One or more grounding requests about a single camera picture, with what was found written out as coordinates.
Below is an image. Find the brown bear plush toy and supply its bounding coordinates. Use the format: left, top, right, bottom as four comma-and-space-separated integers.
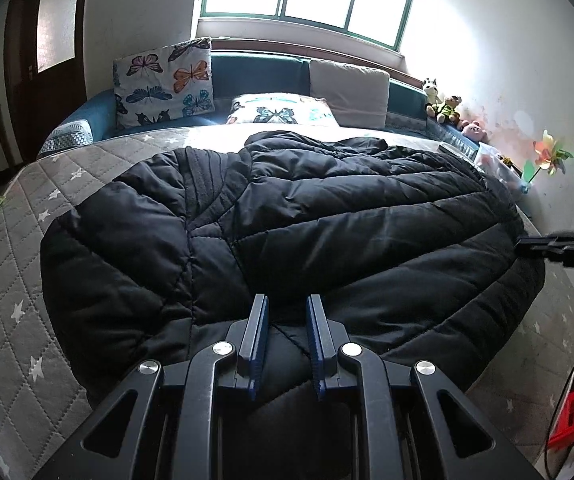
434, 94, 464, 127

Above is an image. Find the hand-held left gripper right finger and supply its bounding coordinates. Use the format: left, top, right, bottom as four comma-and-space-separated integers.
306, 294, 542, 480

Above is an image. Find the teal padded headboard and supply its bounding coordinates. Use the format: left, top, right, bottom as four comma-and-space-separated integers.
37, 51, 478, 157

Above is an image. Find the grey star-print mattress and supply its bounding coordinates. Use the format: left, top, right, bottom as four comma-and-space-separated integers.
0, 124, 574, 480

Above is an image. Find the large butterfly print pillow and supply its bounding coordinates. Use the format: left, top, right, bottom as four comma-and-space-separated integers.
113, 37, 216, 130

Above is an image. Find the black puffer jacket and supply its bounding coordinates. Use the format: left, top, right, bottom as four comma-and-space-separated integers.
41, 131, 548, 441

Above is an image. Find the white cow plush toy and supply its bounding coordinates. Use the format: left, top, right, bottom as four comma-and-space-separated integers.
421, 78, 444, 119

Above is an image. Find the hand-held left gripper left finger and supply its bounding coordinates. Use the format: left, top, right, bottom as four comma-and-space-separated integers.
32, 294, 272, 480

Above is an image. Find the small butterfly print pillow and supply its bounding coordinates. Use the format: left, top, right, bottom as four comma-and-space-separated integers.
226, 92, 340, 129

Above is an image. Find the beige cushion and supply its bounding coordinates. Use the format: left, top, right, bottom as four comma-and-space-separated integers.
308, 58, 390, 130

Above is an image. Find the clear plastic bag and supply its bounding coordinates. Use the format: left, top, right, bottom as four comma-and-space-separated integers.
473, 141, 524, 187

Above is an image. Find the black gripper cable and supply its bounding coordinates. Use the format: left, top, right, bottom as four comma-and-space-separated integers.
543, 329, 574, 467

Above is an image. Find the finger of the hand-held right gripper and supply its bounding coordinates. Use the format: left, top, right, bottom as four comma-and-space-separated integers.
514, 233, 568, 259

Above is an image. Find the dark wooden door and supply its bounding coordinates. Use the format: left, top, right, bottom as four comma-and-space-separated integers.
3, 0, 94, 167

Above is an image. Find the colourful pinwheel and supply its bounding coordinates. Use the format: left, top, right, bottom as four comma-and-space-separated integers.
519, 129, 574, 194

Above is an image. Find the pink plush toy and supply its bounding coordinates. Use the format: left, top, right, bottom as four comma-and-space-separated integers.
459, 120, 488, 144

